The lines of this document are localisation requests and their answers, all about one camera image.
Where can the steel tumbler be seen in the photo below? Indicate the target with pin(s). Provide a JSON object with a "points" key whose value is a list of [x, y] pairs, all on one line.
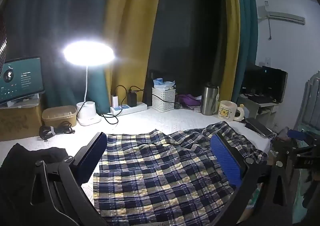
{"points": [[208, 99]]}

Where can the yellow curtain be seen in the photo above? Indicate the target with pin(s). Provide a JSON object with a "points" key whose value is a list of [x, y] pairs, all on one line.
{"points": [[231, 28], [130, 28]]}

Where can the white power strip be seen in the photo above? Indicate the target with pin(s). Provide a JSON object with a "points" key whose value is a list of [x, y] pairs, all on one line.
{"points": [[130, 109]]}

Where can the black charger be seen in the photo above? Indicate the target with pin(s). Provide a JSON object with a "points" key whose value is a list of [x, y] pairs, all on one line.
{"points": [[132, 98]]}

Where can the small grey desk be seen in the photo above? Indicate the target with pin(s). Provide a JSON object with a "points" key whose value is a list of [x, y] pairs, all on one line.
{"points": [[252, 107]]}

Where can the cartoon print mug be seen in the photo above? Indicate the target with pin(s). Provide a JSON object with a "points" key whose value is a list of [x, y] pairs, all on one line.
{"points": [[226, 111]]}

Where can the black monitor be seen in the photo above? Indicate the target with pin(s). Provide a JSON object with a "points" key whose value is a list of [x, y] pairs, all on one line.
{"points": [[267, 81]]}

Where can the cardboard box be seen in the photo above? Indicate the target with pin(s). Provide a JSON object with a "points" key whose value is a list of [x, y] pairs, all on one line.
{"points": [[17, 121]]}

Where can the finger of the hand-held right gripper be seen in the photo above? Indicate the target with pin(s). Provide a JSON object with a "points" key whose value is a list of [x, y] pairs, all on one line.
{"points": [[285, 148], [296, 134]]}

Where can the white plastic basket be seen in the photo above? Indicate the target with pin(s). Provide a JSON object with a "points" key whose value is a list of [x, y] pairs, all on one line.
{"points": [[163, 101]]}

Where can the purple cloth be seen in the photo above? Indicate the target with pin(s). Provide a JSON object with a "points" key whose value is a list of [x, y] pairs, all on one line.
{"points": [[187, 99]]}

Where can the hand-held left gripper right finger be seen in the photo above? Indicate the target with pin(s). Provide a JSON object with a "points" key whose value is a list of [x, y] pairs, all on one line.
{"points": [[225, 158]]}

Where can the white air conditioner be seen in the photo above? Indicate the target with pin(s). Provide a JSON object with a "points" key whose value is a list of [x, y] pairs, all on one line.
{"points": [[282, 15]]}

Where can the black phone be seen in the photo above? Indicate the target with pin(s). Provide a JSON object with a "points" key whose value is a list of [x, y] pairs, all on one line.
{"points": [[258, 127]]}

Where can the plaid pants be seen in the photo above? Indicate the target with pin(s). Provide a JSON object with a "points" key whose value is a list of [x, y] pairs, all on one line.
{"points": [[155, 166]]}

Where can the black cloth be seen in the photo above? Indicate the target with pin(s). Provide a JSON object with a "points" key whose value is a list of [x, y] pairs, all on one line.
{"points": [[20, 158]]}

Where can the black mesh chair back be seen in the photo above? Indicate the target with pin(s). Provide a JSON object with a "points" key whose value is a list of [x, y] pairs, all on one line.
{"points": [[2, 41]]}

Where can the white charger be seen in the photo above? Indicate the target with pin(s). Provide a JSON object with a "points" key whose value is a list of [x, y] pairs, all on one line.
{"points": [[115, 101]]}

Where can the grey ribbed panel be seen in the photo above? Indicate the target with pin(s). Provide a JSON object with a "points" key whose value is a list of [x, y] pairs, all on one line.
{"points": [[308, 101]]}

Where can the blue plastic bag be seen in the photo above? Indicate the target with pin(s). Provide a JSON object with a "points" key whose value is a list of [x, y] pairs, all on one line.
{"points": [[162, 83]]}

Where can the white desk lamp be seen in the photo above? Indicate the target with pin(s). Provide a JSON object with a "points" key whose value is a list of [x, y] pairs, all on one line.
{"points": [[87, 116]]}

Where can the clear plastic packaging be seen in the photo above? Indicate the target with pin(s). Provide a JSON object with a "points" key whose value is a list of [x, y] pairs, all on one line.
{"points": [[22, 101]]}

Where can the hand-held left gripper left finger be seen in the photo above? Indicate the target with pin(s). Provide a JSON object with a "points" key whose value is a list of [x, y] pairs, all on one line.
{"points": [[92, 156]]}

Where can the tan lidded container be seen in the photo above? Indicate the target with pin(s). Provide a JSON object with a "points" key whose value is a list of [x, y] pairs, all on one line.
{"points": [[58, 114]]}

